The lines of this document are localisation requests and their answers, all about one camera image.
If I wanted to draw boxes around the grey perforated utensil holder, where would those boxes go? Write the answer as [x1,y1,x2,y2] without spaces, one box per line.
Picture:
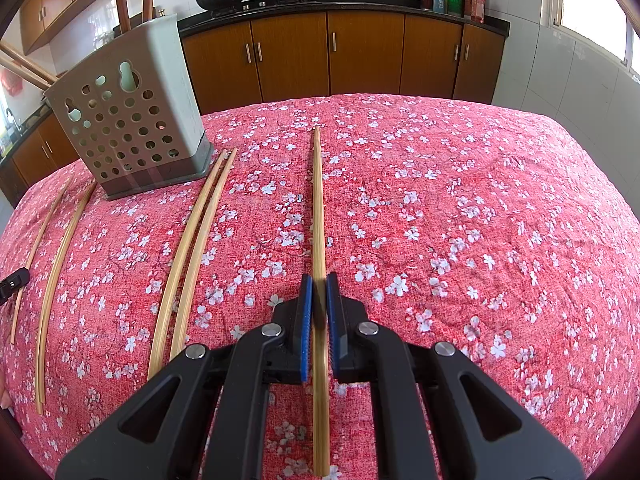
[44,15,213,200]

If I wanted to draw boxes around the pink floral tablecloth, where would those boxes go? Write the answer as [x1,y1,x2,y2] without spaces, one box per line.
[1,94,639,474]

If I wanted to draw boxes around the red plastic bag on wall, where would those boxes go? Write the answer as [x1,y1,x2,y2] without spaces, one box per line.
[1,67,24,98]

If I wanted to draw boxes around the brown lower kitchen cabinets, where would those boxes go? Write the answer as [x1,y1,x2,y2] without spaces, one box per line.
[0,8,511,206]

